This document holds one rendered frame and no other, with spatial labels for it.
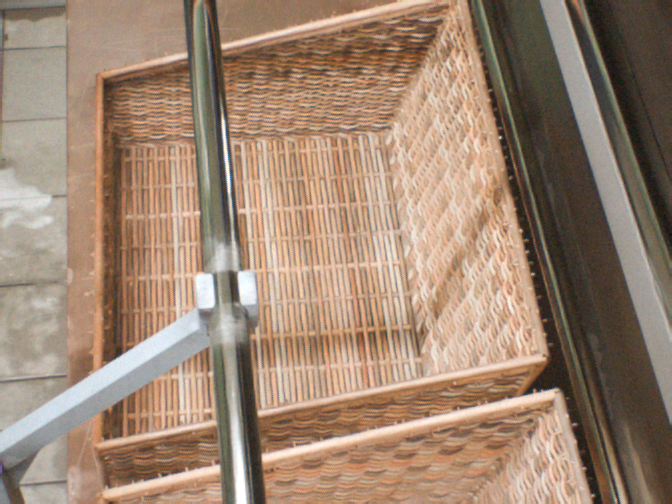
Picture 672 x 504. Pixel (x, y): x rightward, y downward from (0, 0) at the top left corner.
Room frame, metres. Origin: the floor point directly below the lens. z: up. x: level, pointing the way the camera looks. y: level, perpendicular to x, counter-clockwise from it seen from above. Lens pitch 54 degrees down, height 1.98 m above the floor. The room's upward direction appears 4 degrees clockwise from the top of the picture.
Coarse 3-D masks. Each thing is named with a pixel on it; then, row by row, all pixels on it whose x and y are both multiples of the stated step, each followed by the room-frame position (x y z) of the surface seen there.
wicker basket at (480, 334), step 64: (448, 0) 1.23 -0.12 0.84; (256, 64) 1.20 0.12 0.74; (320, 64) 1.21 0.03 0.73; (384, 64) 1.22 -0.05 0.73; (448, 64) 1.17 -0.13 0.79; (128, 128) 1.17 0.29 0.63; (192, 128) 1.19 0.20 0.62; (256, 128) 1.20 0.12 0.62; (320, 128) 1.21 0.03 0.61; (384, 128) 1.23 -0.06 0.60; (448, 128) 1.09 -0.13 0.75; (128, 192) 1.09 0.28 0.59; (192, 192) 1.10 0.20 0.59; (256, 192) 1.11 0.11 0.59; (320, 192) 1.11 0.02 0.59; (384, 192) 1.12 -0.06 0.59; (448, 192) 1.01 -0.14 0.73; (128, 256) 0.99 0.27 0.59; (192, 256) 0.99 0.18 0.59; (256, 256) 1.00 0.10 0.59; (320, 256) 1.00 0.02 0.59; (384, 256) 1.01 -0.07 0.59; (448, 256) 0.94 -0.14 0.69; (512, 256) 0.84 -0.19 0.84; (128, 320) 0.89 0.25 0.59; (320, 320) 0.91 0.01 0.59; (448, 320) 0.87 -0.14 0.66; (512, 320) 0.78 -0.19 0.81; (192, 384) 0.80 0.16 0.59; (256, 384) 0.81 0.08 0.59; (384, 384) 0.69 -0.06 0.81; (448, 384) 0.69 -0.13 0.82; (512, 384) 0.70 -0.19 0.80; (128, 448) 0.64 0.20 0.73; (192, 448) 0.65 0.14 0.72
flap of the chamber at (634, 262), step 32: (544, 0) 0.63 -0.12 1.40; (608, 0) 0.62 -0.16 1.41; (640, 0) 0.63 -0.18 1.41; (640, 32) 0.60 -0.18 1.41; (576, 64) 0.56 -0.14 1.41; (640, 64) 0.57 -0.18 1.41; (576, 96) 0.54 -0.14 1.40; (608, 160) 0.49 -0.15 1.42; (608, 192) 0.47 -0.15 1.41; (640, 256) 0.42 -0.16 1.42; (640, 288) 0.40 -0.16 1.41; (640, 320) 0.39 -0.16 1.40
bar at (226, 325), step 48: (192, 0) 0.85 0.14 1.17; (192, 48) 0.79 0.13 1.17; (192, 96) 0.74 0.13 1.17; (240, 240) 0.60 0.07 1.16; (240, 288) 0.55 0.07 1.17; (192, 336) 0.53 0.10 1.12; (240, 336) 0.51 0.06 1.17; (96, 384) 0.53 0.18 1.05; (144, 384) 0.53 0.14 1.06; (240, 384) 0.47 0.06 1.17; (0, 432) 0.53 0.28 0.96; (48, 432) 0.51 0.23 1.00; (240, 432) 0.43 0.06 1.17; (0, 480) 0.49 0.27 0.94; (240, 480) 0.39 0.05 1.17
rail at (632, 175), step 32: (576, 0) 0.59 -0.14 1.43; (576, 32) 0.58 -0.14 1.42; (608, 32) 0.57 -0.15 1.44; (608, 64) 0.54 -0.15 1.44; (608, 96) 0.52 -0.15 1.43; (640, 96) 0.52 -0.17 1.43; (608, 128) 0.50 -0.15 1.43; (640, 128) 0.49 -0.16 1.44; (640, 160) 0.47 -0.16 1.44; (640, 192) 0.45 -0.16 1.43; (640, 224) 0.43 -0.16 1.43
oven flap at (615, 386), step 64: (512, 0) 1.09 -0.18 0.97; (512, 64) 1.02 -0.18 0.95; (512, 128) 0.92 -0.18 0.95; (576, 128) 0.88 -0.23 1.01; (576, 192) 0.81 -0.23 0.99; (576, 256) 0.76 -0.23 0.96; (576, 320) 0.69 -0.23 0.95; (576, 384) 0.62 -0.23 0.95; (640, 384) 0.60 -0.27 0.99; (640, 448) 0.55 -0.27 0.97
